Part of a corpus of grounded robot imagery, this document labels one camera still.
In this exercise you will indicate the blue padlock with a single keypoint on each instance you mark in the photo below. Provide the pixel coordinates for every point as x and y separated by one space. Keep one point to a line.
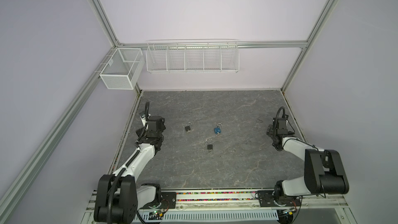
217 129

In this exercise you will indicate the small black padlock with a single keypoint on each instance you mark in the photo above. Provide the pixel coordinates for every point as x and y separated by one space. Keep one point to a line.
209 146

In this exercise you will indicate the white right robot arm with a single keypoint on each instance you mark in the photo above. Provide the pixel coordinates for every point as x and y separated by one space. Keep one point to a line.
324 173

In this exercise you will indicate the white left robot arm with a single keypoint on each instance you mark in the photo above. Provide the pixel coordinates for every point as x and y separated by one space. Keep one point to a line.
118 198

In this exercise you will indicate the white mesh box basket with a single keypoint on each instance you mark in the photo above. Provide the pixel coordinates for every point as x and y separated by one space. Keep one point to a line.
123 69

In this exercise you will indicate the white wire wall basket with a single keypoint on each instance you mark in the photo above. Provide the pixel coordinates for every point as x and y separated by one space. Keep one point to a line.
193 56

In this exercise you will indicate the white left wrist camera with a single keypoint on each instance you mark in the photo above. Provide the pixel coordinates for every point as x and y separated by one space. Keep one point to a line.
143 116

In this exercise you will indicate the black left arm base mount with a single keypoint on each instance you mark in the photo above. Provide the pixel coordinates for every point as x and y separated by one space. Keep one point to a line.
164 200

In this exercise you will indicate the aluminium front mounting rail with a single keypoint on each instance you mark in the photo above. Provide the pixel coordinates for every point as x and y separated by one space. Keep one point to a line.
229 199

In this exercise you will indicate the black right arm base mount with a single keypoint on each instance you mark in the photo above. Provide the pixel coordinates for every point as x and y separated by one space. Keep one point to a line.
266 198

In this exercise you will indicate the white ventilated cable duct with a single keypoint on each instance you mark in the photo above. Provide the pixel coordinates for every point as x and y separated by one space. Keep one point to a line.
177 217

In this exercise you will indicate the aluminium frame corner post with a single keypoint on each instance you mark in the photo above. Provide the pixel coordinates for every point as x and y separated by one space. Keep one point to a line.
104 22

